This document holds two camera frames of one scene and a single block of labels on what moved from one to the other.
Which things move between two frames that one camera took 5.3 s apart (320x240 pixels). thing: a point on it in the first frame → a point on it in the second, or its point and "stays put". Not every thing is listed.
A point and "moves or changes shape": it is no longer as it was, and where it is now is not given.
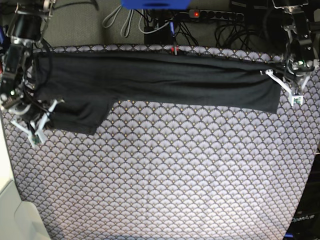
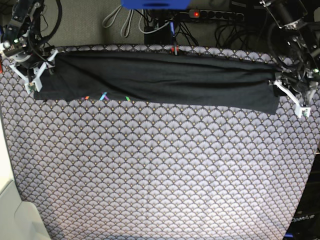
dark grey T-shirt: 81,85 moves or changes shape
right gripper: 298,68 → 297,84
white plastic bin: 19,220 stays put
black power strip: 233,16 stays put
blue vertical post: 172,25 stays put
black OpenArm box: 305,224 stays put
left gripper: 32,112 → 32,58
